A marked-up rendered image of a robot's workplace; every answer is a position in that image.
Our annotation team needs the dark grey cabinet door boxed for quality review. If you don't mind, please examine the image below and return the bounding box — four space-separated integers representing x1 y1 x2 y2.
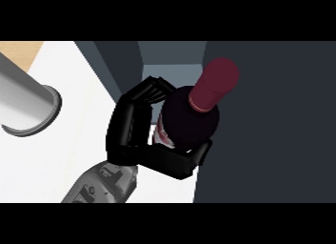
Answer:
192 41 336 204

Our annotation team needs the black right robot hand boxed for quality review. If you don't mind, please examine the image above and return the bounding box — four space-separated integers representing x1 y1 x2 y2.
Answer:
105 75 214 181

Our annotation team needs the dark grey cabinet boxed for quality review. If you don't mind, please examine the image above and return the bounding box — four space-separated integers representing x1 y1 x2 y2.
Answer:
74 41 209 125

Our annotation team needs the dark wine bottle red cap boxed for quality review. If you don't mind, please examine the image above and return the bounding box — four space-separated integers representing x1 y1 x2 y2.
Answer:
154 56 241 153

